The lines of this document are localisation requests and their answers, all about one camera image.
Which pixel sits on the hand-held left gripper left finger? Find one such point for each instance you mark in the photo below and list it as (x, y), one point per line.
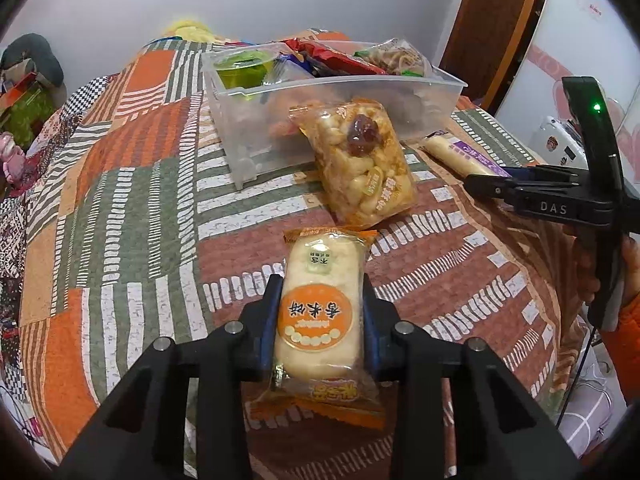
(270, 320)

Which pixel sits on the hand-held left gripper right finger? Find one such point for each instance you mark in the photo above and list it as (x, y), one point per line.
(371, 330)

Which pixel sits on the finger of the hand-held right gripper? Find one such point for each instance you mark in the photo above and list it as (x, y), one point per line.
(492, 187)
(535, 174)

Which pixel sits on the orange label rice cracker packet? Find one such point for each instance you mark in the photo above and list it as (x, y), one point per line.
(315, 310)

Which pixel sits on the purple white snack stick packet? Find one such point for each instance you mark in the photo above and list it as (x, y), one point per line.
(457, 152)

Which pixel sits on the caramel puffed rice snack packet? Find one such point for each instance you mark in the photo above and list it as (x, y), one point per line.
(355, 160)

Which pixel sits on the brown twists packet green edge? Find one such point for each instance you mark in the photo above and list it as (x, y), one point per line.
(395, 57)

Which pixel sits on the clear plastic storage container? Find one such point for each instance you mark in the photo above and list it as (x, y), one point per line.
(235, 125)

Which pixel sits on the red snack packet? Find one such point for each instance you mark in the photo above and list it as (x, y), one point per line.
(330, 57)

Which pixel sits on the green jelly cup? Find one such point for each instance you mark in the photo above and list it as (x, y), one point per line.
(240, 65)

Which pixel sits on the person's right hand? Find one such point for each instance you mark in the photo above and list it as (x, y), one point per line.
(582, 265)

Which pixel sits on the small cartoon sticker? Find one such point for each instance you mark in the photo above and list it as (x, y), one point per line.
(551, 142)

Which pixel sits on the white heart-print wardrobe door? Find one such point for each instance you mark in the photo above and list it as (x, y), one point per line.
(590, 35)

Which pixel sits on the red label paper note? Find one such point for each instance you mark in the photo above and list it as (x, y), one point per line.
(595, 9)

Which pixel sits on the brown wooden door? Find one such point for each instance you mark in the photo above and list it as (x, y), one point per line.
(492, 25)

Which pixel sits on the white quilted cloth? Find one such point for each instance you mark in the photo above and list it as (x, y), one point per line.
(592, 402)

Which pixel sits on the checkered floral patchwork quilt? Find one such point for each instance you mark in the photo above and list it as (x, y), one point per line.
(10, 240)

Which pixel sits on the yellow plush pillow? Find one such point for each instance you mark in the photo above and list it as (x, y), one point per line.
(187, 30)

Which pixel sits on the pink rabbit toy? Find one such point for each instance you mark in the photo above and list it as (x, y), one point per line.
(10, 152)

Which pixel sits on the green patterned bag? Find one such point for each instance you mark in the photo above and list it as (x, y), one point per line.
(25, 112)

